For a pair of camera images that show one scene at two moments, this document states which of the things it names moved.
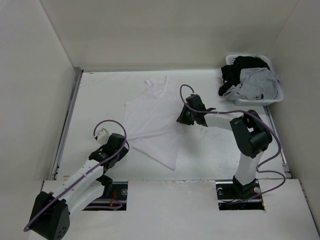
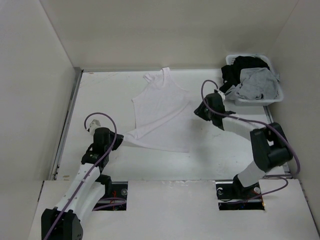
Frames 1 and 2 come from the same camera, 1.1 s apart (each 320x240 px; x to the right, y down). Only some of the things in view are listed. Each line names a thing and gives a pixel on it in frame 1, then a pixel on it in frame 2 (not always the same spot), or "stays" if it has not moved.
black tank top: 231,74 stays
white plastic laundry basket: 229,58 stays
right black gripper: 182,118 to 199,111
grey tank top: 255,83 stays
